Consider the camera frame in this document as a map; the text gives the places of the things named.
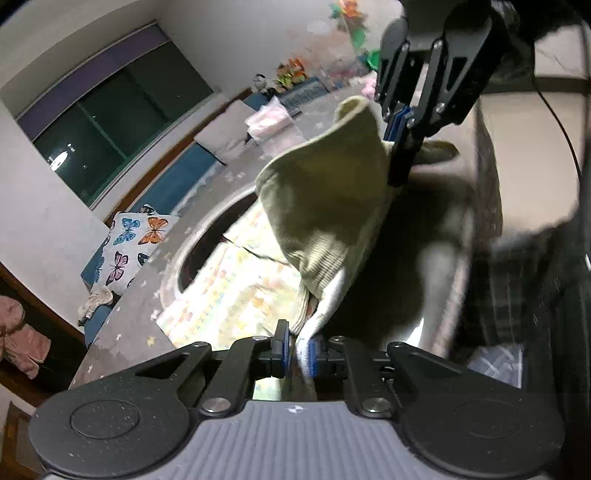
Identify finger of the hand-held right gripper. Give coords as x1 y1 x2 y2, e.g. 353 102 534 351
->
390 9 495 185
375 17 423 139

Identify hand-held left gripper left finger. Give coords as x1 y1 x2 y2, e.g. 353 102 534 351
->
134 319 293 416

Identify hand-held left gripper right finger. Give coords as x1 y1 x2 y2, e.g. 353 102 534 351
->
308 336 462 415

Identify green knit garment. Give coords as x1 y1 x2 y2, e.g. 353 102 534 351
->
255 96 461 376

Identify colourful pinwheel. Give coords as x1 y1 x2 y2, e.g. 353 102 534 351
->
330 0 371 48

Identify patterned storage box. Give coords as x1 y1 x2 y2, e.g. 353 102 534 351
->
278 78 329 110

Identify colourful toy figures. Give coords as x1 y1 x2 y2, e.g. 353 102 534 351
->
276 56 308 89

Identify pink folded cloth stack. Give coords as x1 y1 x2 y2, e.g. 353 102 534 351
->
245 97 294 139

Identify beige cushion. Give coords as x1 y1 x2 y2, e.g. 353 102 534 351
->
194 99 257 165

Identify butterfly print pillow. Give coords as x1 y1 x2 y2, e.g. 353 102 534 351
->
90 205 179 299

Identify beige crumpled cloth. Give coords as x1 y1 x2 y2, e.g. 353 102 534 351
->
76 286 116 326

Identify blue sofa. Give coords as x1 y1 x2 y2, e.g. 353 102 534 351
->
81 90 278 348

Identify person's plaid clothing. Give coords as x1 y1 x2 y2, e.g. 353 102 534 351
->
457 215 591 418

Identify pink hanging garment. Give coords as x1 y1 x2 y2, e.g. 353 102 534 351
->
0 295 52 380

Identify dark window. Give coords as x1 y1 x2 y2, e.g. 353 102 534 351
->
16 23 216 209

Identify black cable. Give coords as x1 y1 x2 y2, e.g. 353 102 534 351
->
531 74 583 204

